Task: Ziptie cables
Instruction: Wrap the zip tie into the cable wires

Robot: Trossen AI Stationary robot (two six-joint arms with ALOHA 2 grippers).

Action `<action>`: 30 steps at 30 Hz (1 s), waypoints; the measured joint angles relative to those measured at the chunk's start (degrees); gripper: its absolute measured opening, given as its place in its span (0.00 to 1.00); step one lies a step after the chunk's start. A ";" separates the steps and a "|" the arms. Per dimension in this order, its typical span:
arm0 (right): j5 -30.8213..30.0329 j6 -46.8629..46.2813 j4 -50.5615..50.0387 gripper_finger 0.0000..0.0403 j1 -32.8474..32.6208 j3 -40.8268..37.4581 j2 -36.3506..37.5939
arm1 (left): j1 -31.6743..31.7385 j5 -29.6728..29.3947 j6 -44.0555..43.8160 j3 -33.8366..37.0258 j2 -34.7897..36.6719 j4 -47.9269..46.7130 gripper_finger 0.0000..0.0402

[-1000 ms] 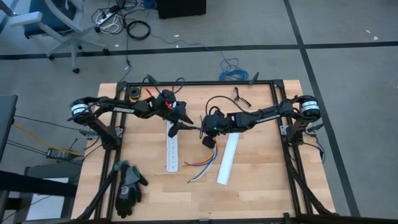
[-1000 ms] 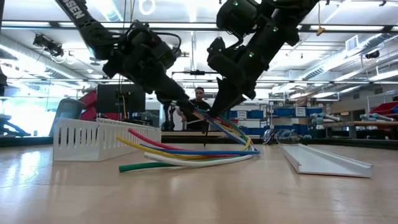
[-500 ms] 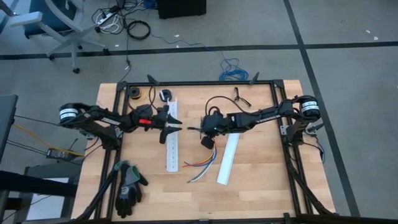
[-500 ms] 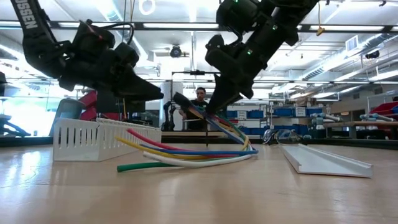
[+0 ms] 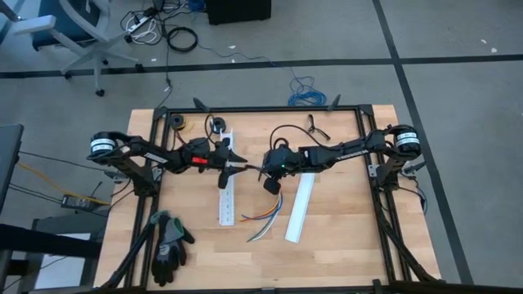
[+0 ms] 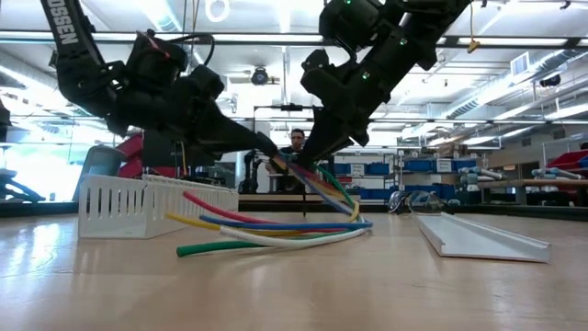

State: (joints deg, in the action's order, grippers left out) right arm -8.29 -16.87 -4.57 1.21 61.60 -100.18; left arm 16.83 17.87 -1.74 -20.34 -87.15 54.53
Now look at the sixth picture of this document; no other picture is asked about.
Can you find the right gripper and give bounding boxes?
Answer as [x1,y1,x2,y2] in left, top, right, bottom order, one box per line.
[296,57,397,169]

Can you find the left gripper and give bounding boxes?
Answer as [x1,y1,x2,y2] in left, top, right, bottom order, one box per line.
[137,77,280,159]

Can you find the bundle of coloured cables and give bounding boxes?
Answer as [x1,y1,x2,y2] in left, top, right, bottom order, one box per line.
[176,164,368,257]
[182,160,364,234]

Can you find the multicoloured wire bundle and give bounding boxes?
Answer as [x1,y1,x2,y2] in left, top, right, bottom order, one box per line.
[219,201,374,249]
[199,165,374,231]

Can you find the yellow cable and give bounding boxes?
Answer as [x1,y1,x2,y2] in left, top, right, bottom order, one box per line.
[165,155,362,238]

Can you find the white slotted cable duct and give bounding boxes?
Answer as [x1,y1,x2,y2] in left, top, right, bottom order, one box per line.
[77,173,240,240]

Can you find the white duct cover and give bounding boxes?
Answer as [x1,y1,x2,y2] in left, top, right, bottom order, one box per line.
[413,211,551,265]

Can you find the person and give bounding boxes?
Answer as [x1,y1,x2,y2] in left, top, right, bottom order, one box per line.
[266,128,322,193]

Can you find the wooden background table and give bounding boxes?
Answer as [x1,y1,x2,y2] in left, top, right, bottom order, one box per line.
[238,192,364,204]

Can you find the black safety glasses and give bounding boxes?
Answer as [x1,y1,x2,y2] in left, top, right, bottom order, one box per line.
[387,190,454,216]

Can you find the red machine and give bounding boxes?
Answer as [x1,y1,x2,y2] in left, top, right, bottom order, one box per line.
[114,132,178,178]

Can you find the grey office chair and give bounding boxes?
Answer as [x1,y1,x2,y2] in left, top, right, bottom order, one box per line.
[0,144,126,203]

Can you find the grey material rolls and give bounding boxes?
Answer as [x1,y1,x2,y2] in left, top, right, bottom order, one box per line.
[458,165,504,185]
[531,167,588,181]

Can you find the yellow hanging tag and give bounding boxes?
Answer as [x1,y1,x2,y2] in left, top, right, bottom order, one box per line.
[467,0,481,54]

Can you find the wooden workbench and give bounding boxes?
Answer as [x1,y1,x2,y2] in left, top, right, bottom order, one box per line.
[477,177,588,206]

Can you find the red storage bin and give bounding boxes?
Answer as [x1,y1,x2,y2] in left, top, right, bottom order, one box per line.
[545,149,588,172]

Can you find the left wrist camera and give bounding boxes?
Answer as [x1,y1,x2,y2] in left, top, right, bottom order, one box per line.
[190,63,226,100]

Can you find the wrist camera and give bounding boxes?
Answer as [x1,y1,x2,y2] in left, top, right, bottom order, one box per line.
[300,48,332,91]
[190,63,226,100]

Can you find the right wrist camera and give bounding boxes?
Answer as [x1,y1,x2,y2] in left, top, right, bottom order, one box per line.
[300,48,332,91]

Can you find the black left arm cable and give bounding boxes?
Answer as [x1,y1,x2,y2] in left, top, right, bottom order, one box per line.
[169,32,216,65]

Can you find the black aluminium table frame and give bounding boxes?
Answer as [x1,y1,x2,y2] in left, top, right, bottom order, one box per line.
[0,200,588,223]

